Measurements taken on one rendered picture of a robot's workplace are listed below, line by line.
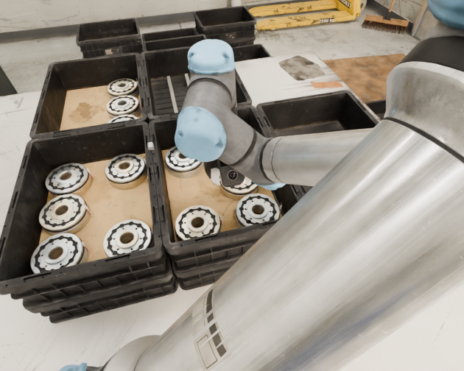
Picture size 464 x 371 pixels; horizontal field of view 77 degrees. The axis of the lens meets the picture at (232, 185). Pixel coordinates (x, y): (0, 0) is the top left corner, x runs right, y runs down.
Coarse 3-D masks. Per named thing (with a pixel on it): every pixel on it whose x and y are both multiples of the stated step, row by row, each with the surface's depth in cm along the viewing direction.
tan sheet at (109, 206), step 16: (96, 176) 79; (96, 192) 75; (112, 192) 75; (128, 192) 75; (144, 192) 75; (96, 208) 72; (112, 208) 72; (128, 208) 72; (144, 208) 72; (96, 224) 69; (112, 224) 69; (96, 240) 66; (96, 256) 64
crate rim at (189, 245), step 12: (240, 108) 82; (252, 108) 82; (156, 120) 78; (168, 120) 78; (264, 132) 75; (156, 144) 72; (156, 156) 69; (156, 168) 67; (156, 180) 64; (168, 228) 57; (240, 228) 57; (252, 228) 57; (264, 228) 57; (168, 240) 55; (192, 240) 55; (204, 240) 55; (216, 240) 55; (228, 240) 57; (168, 252) 55; (180, 252) 55
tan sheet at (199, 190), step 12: (168, 180) 78; (180, 180) 78; (192, 180) 78; (204, 180) 78; (168, 192) 75; (180, 192) 75; (192, 192) 75; (204, 192) 75; (216, 192) 75; (264, 192) 75; (180, 204) 73; (192, 204) 73; (204, 204) 73; (216, 204) 73; (228, 204) 73; (228, 216) 70; (228, 228) 68
